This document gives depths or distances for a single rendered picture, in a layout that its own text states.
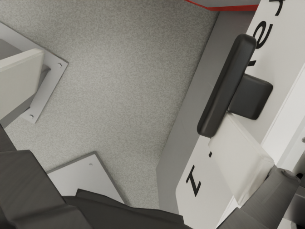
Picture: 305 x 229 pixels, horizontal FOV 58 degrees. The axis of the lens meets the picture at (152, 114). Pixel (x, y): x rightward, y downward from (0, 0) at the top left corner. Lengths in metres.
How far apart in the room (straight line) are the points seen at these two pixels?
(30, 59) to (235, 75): 0.13
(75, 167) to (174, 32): 0.71
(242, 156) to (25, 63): 0.13
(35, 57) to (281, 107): 0.15
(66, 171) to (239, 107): 1.13
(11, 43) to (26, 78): 1.01
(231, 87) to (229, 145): 0.04
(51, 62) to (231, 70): 0.99
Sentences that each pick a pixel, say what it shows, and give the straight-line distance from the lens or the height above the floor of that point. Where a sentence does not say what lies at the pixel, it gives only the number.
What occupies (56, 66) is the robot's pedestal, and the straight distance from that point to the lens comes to 1.14.
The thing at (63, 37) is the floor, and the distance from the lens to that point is 1.13.
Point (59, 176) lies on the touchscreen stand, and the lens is 1.31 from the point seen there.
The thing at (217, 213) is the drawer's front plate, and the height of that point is 0.92.
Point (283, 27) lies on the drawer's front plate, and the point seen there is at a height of 0.88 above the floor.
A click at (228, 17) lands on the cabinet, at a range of 0.92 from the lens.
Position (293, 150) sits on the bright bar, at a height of 0.85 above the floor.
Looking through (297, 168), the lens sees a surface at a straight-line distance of 0.34.
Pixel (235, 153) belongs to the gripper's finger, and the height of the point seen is 0.94.
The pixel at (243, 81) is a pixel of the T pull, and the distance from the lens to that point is 0.19.
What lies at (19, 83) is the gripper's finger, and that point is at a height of 0.94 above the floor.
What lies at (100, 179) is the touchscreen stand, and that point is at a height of 0.03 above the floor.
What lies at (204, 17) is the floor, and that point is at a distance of 1.11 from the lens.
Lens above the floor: 1.09
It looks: 69 degrees down
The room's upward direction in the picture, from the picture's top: 173 degrees clockwise
